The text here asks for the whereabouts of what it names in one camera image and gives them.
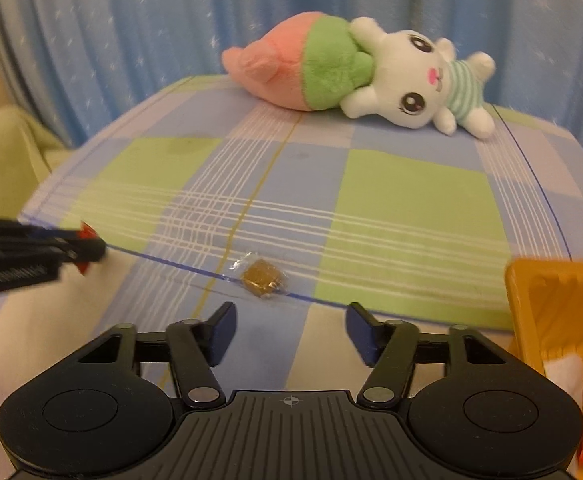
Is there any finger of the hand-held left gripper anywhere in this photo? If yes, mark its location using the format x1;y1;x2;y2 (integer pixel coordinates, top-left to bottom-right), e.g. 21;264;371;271
56;236;107;267
26;223;85;242

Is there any orange plastic tray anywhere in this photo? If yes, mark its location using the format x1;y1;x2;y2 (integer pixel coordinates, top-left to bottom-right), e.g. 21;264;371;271
504;258;583;480

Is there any small brown candy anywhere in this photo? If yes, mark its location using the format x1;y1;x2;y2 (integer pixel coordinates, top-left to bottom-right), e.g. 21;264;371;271
226;251;290;300

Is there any white bunny plush toy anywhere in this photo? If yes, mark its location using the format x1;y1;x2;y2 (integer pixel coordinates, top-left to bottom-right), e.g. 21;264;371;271
222;12;497;140

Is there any checked tablecloth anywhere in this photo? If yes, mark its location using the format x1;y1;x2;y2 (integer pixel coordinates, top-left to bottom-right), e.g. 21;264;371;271
0;75;583;411

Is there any small red candy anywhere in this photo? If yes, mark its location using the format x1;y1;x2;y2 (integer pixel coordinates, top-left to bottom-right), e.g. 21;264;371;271
76;220;97;277

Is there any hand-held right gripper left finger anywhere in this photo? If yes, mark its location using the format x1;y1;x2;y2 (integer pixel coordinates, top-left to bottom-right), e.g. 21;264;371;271
74;301;237;408

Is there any blue star curtain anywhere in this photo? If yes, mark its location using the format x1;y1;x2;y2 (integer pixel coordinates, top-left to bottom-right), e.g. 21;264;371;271
0;0;583;161

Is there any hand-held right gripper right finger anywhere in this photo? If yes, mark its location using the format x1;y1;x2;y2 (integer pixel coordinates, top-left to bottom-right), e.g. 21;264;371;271
347;303;515;406

